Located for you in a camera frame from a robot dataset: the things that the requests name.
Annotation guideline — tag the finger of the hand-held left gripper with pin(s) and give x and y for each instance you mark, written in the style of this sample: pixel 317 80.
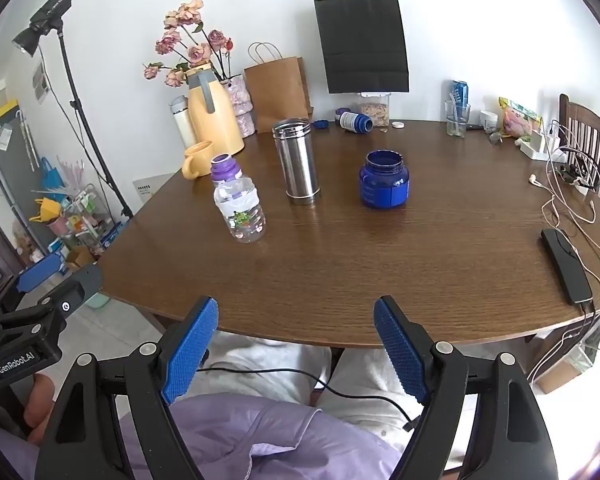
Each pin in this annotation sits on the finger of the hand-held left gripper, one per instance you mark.
pixel 40 271
pixel 77 287

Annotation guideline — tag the small blue cap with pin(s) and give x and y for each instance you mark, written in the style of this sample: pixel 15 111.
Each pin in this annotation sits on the small blue cap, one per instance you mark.
pixel 321 124

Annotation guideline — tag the black studio light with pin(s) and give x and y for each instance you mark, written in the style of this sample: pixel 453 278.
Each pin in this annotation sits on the black studio light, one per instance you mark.
pixel 42 17

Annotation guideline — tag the pink patterned vase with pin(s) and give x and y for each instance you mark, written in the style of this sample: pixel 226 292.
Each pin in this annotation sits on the pink patterned vase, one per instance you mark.
pixel 242 105

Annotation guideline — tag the stainless steel cup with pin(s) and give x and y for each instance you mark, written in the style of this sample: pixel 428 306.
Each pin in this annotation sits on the stainless steel cup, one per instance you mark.
pixel 296 162

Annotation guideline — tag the clear food container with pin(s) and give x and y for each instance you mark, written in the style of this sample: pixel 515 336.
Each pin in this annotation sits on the clear food container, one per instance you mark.
pixel 375 110

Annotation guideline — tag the white power strip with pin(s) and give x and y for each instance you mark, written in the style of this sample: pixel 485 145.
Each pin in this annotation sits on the white power strip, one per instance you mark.
pixel 537 149

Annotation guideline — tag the blue plastic jar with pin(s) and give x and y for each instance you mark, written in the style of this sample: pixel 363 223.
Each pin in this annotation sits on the blue plastic jar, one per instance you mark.
pixel 384 182

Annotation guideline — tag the black phone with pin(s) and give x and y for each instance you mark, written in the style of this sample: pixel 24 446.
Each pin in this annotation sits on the black phone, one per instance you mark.
pixel 566 265

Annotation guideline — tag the blue tote bag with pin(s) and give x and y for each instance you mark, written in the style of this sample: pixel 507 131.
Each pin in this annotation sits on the blue tote bag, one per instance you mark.
pixel 50 177

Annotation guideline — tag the brown paper bag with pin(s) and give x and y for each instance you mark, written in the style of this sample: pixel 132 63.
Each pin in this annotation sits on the brown paper bag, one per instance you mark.
pixel 275 92

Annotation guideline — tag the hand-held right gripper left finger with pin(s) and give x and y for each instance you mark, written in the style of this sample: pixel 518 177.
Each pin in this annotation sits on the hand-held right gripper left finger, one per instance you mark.
pixel 190 355

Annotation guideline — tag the clear drinking glass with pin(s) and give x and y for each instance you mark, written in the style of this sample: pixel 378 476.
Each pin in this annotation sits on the clear drinking glass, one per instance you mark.
pixel 456 120

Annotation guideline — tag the yellow mug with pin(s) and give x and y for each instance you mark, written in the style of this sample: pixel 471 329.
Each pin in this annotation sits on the yellow mug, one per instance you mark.
pixel 200 160

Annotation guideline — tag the cluttered storage rack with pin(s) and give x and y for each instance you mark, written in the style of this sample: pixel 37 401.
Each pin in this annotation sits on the cluttered storage rack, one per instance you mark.
pixel 82 220

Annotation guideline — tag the white thermos bottle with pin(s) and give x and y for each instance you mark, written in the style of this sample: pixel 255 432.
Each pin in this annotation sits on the white thermos bottle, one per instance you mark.
pixel 182 122

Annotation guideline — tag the blue pill bottle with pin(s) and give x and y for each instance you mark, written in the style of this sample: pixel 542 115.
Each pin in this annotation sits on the blue pill bottle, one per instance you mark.
pixel 352 121

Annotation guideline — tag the pink dried flowers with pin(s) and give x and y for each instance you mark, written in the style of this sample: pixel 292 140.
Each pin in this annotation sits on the pink dried flowers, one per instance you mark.
pixel 190 35

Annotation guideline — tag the wooden chair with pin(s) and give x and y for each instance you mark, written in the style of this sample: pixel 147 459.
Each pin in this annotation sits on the wooden chair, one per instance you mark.
pixel 587 130

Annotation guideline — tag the person's left hand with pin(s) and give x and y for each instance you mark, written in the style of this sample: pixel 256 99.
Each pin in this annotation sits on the person's left hand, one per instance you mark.
pixel 36 402

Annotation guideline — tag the yellow thermos jug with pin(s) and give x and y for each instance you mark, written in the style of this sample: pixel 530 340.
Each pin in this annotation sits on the yellow thermos jug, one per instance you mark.
pixel 220 120

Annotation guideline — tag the dark grey fridge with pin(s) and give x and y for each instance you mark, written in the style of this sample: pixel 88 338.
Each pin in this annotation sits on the dark grey fridge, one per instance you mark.
pixel 10 180

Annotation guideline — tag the black paper bag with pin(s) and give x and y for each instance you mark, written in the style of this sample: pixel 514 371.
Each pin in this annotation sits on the black paper bag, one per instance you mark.
pixel 362 42

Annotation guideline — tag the blue drink can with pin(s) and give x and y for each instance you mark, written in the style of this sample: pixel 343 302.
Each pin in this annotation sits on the blue drink can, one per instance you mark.
pixel 461 90

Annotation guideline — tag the cardboard box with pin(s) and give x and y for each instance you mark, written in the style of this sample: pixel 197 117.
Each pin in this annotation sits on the cardboard box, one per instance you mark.
pixel 562 370

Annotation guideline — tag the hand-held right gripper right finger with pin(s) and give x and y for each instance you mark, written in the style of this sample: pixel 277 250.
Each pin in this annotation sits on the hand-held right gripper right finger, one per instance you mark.
pixel 400 350

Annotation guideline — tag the small white jar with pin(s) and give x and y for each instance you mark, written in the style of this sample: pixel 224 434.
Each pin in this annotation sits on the small white jar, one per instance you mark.
pixel 489 121

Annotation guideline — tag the person's purple jacket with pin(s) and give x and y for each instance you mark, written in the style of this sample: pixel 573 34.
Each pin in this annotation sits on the person's purple jacket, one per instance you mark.
pixel 260 440

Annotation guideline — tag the colourful snack packet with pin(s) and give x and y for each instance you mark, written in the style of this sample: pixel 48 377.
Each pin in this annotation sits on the colourful snack packet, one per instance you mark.
pixel 519 117

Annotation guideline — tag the clear bottle purple cap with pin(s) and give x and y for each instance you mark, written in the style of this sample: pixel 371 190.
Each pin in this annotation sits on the clear bottle purple cap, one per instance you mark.
pixel 237 202

